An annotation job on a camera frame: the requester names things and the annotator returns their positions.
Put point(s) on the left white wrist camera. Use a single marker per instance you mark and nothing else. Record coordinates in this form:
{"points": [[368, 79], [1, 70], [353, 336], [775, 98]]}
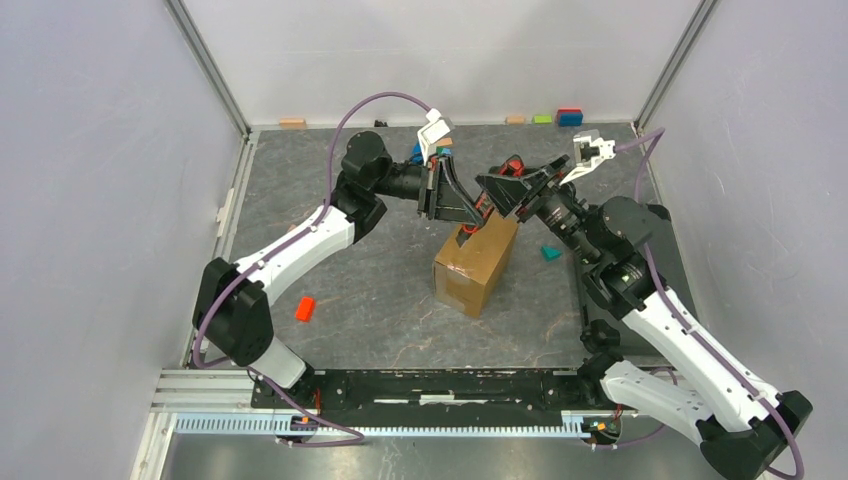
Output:
{"points": [[437, 126]]}

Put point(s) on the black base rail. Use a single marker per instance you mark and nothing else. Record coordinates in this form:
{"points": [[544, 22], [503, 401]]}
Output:
{"points": [[523, 397]]}

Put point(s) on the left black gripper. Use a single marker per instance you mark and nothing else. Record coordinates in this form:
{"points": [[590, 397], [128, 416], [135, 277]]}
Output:
{"points": [[440, 182]]}

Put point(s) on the teal triangular block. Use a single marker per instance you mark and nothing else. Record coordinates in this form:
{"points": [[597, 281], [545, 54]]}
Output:
{"points": [[550, 253]]}

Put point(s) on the small red block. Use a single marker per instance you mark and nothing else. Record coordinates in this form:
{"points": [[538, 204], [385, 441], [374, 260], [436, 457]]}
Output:
{"points": [[305, 309]]}

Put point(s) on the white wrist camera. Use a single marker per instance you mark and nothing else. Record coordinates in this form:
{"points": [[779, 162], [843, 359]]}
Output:
{"points": [[591, 151], [437, 126]]}

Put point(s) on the red blue block at wall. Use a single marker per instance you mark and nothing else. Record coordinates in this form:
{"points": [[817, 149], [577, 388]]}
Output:
{"points": [[569, 117]]}

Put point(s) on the tan block at wall left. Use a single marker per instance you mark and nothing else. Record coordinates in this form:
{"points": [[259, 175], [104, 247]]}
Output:
{"points": [[292, 123]]}

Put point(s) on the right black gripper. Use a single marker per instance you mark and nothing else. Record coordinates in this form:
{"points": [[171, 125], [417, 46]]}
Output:
{"points": [[509, 192]]}

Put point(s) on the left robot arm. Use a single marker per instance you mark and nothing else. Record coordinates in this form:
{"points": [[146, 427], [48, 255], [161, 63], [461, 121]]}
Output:
{"points": [[233, 306]]}

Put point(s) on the brown cardboard express box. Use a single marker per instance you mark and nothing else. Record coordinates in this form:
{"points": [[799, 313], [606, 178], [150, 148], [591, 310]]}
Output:
{"points": [[467, 268]]}

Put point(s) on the white toothed cable duct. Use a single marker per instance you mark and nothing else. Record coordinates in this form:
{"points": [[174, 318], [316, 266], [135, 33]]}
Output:
{"points": [[290, 425]]}

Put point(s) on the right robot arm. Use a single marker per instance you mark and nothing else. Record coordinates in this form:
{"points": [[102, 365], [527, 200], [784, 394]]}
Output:
{"points": [[740, 423]]}

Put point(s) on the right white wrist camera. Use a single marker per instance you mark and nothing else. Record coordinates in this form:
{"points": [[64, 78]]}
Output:
{"points": [[591, 151]]}

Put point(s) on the green block at wall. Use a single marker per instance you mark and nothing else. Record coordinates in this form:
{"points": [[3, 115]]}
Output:
{"points": [[542, 119]]}

